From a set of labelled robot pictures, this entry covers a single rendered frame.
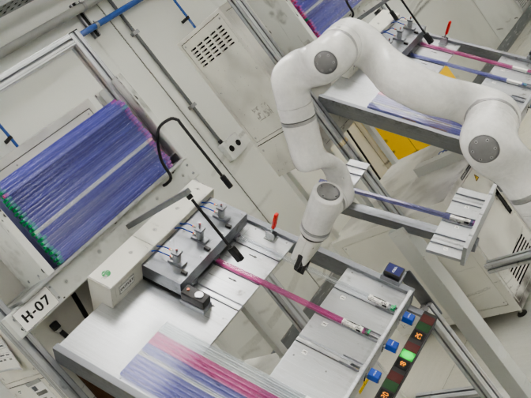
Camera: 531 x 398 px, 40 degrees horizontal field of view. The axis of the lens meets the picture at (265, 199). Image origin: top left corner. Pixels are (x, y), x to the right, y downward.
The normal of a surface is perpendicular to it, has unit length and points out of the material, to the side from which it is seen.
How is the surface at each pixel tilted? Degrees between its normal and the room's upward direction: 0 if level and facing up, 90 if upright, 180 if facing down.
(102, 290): 90
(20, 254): 90
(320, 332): 48
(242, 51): 90
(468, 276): 90
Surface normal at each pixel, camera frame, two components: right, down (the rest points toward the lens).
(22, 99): 0.60, -0.30
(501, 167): 0.05, 0.86
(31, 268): -0.52, 0.56
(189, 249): 0.04, -0.74
